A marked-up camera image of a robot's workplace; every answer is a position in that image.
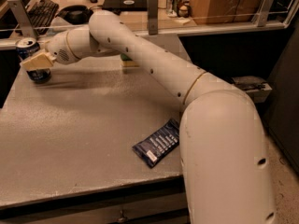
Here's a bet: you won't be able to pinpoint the grey drawer with handle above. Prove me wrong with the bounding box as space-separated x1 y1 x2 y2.
0 177 191 224

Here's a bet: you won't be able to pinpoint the middle metal bracket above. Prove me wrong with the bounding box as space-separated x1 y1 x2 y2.
147 0 158 35

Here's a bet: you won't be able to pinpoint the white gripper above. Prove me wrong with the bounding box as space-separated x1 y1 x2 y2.
21 30 80 71

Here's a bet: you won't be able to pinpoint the dark blue snack packet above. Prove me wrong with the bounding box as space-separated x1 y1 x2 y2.
132 119 179 168

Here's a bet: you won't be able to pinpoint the small round jar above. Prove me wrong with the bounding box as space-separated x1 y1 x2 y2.
178 5 190 18

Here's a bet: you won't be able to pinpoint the grey metal shelf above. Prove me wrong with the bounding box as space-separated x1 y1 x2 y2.
232 76 272 104

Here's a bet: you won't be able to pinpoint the black laptop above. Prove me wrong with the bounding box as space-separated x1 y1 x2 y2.
102 0 147 11

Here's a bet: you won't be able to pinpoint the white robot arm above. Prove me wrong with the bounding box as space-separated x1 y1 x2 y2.
21 10 278 224

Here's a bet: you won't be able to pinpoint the metal bracket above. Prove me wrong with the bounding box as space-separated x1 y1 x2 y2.
147 0 158 35
7 0 37 38
255 0 274 27

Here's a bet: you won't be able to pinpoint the black headphones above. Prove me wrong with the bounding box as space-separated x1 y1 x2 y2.
57 5 93 25

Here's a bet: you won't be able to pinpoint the right metal bracket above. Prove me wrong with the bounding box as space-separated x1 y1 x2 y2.
255 0 274 27

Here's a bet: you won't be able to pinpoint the blue pepsi can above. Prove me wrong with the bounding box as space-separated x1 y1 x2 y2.
16 37 50 83

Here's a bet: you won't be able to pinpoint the black keyboard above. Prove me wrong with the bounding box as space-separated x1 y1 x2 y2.
25 0 59 35

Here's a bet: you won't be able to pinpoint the brown cardboard box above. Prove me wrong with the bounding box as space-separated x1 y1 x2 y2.
190 0 262 24

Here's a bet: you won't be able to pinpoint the green and yellow sponge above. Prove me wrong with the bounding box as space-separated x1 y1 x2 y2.
121 54 138 67

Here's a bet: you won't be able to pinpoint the left metal bracket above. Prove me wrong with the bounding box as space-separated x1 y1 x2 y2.
7 0 37 38

